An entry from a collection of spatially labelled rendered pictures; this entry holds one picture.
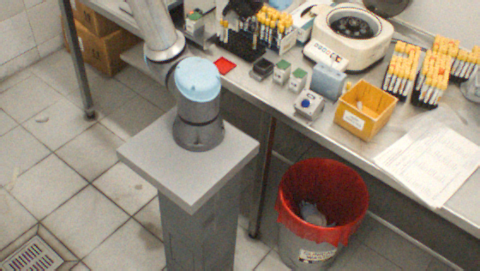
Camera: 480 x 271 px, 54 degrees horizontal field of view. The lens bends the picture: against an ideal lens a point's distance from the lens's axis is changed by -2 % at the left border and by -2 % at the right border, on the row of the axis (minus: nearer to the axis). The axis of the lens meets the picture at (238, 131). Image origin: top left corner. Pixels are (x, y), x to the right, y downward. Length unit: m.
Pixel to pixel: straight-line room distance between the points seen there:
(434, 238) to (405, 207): 0.18
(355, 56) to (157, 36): 0.73
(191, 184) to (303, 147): 1.08
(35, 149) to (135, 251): 0.83
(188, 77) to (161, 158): 0.25
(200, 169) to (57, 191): 1.30
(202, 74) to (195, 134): 0.18
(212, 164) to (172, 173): 0.11
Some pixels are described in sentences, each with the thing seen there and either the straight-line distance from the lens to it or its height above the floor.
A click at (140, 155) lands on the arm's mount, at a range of 1.36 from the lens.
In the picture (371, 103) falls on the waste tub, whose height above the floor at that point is 0.91.
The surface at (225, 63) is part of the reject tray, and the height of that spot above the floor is 0.88.
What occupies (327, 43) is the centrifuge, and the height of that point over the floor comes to 0.95.
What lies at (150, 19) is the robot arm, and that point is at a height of 1.27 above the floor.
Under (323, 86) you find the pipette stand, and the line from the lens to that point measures 1.59.
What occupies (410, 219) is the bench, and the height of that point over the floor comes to 0.27.
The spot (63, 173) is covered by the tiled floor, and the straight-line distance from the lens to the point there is 2.57.
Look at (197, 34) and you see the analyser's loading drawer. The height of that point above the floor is 0.92.
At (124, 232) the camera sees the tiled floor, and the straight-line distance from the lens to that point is 2.31.
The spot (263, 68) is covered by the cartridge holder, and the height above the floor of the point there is 0.89.
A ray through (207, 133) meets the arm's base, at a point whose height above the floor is 0.98.
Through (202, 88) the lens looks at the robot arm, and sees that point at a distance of 1.22.
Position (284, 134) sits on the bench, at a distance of 2.32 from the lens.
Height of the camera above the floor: 1.95
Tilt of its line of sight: 47 degrees down
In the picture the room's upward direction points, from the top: 4 degrees clockwise
